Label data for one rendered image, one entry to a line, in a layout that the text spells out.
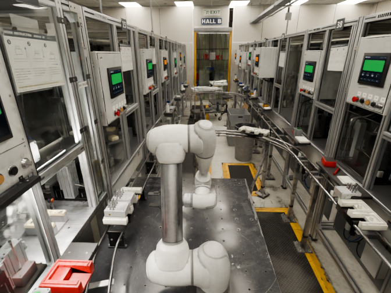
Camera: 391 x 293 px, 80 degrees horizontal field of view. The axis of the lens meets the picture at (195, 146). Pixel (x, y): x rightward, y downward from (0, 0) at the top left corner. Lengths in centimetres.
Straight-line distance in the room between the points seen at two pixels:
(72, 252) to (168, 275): 48
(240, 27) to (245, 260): 851
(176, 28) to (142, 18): 126
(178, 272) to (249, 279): 43
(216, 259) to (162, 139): 59
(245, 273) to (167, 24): 873
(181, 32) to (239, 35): 206
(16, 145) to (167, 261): 76
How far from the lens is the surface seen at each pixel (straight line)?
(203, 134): 102
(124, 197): 161
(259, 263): 153
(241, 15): 940
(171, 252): 115
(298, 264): 253
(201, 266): 118
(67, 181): 167
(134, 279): 146
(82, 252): 134
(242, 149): 409
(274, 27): 958
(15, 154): 103
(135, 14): 966
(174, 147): 103
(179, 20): 936
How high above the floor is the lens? 179
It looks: 22 degrees down
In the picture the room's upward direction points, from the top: straight up
